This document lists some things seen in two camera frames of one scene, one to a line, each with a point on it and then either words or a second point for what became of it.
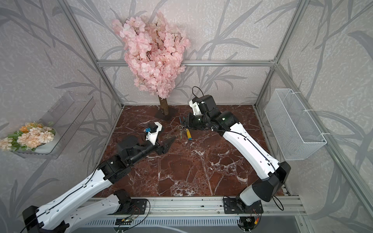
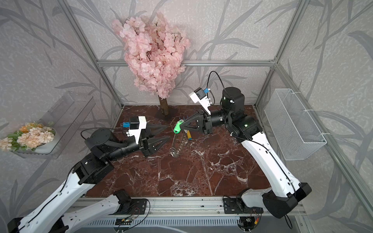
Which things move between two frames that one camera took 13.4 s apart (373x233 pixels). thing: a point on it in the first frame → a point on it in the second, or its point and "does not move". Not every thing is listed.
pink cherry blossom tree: [154, 55] does not move
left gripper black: [163, 148] → [144, 144]
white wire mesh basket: [296, 134] does not move
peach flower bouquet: [29, 137] does not move
